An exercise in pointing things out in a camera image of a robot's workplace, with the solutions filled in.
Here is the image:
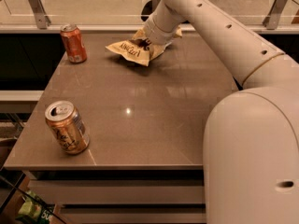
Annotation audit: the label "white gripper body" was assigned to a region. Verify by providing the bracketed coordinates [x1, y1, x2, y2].
[143, 15, 181, 46]

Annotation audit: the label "grey drawer cabinet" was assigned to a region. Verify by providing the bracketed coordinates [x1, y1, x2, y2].
[25, 170, 206, 224]

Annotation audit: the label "left metal railing bracket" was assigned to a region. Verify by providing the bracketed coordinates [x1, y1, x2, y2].
[28, 0, 51, 29]

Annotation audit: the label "right metal railing bracket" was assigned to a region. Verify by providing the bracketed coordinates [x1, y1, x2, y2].
[263, 0, 288, 30]

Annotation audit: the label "gold orange tea can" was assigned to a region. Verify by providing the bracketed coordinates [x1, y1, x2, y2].
[45, 101, 90, 155]

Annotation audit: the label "red soda can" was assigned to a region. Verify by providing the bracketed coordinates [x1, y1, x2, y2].
[60, 24, 87, 63]

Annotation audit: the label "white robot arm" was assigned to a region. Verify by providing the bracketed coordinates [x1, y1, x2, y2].
[145, 0, 299, 224]

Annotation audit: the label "black office chair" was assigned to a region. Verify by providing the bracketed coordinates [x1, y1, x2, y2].
[141, 1, 153, 21]

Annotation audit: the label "green snack packages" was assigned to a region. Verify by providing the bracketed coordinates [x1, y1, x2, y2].
[16, 190, 54, 224]

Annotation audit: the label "brown and yellow chip bag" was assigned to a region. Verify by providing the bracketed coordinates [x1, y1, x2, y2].
[107, 29, 170, 66]

